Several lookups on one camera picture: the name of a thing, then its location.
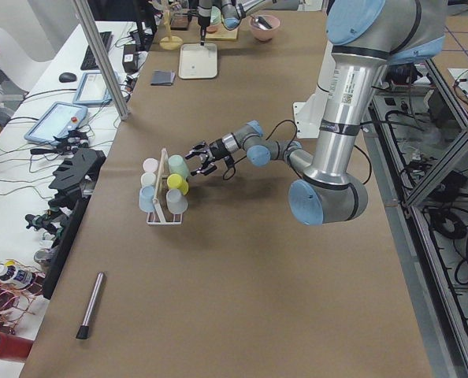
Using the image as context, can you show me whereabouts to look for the green cup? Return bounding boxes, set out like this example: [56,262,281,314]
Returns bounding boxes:
[168,154,190,179]

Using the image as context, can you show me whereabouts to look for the metal scoop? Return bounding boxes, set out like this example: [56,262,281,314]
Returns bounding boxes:
[251,16,273,31]

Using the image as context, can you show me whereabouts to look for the wooden mug tree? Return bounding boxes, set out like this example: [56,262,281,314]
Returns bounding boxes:
[148,0,183,50]

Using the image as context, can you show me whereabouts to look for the near teach pendant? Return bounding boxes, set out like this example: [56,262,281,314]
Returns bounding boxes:
[24,102,88,144]

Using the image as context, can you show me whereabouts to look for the grey cup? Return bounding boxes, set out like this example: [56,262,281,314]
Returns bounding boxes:
[166,188,188,215]

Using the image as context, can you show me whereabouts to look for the black keyboard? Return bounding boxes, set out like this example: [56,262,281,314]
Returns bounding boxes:
[80,31,113,71]

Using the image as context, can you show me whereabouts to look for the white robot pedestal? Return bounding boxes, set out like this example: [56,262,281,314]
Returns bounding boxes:
[293,41,336,139]

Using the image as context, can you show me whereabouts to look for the pink cup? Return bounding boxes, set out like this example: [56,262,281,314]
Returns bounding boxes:
[143,157,159,173]

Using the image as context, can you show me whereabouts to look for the cream rabbit tray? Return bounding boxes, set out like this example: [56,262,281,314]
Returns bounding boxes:
[178,43,218,80]

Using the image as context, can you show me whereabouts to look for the wooden cutting board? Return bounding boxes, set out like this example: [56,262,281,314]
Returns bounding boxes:
[206,23,239,41]

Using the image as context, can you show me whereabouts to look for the yellow cup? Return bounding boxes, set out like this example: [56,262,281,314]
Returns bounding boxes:
[166,173,189,195]

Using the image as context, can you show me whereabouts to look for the far teach pendant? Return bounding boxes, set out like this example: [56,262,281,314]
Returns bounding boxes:
[72,71,111,107]

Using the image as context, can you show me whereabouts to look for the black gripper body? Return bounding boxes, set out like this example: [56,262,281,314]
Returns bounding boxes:
[206,139,227,162]

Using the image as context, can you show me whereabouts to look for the blue cup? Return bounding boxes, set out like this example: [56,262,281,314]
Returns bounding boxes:
[139,186,155,213]

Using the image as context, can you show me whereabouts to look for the stacked green bowls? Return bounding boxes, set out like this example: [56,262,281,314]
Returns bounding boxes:
[206,6,221,33]

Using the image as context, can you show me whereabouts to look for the dark wooden box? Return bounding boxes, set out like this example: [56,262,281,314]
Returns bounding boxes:
[170,14,191,31]

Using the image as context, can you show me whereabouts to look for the white wire cup rack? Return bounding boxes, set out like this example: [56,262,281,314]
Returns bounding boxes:
[146,147,184,225]

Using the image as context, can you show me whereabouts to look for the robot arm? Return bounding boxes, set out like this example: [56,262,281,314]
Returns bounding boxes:
[195,0,297,46]
[189,1,448,225]

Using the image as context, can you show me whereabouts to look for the aluminium frame post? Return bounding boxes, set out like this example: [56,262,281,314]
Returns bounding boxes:
[72,0,129,120]

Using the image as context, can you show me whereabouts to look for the pink bowl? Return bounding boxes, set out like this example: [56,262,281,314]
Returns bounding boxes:
[249,14,280,42]

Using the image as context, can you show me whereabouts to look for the cream cup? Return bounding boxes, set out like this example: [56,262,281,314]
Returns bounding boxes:
[140,172,157,187]

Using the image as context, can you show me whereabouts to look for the red cylinder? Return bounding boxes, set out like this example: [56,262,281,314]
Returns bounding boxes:
[0,332,33,362]

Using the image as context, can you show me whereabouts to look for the black slotted stand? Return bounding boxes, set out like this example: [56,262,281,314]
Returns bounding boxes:
[49,148,106,198]

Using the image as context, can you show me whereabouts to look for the teach pendant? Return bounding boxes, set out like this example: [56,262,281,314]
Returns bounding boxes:
[24,102,88,144]
[72,71,111,107]

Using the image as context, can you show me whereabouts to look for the black computer mouse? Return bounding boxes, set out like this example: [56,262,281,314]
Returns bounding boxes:
[58,72,77,83]

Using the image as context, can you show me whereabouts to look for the grey folded cloth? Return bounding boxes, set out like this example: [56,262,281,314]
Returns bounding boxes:
[150,70,176,86]

